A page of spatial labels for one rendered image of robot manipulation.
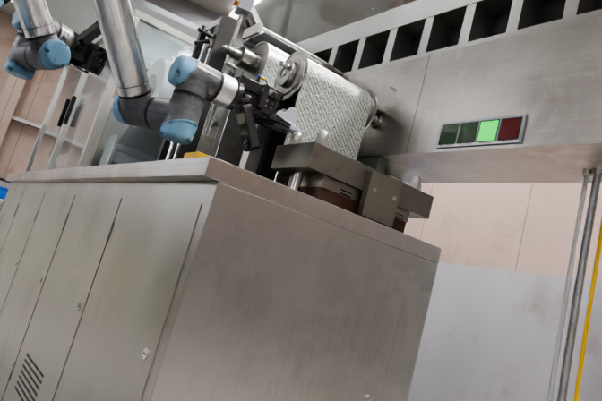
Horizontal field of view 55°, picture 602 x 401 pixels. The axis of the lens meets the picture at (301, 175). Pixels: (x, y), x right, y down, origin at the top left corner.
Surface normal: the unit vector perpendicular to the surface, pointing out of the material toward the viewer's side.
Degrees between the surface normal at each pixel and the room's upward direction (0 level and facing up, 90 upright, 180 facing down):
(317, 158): 90
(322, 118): 90
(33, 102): 90
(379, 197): 90
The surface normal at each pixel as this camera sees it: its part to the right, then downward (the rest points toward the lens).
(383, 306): 0.57, -0.01
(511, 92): -0.78, -0.33
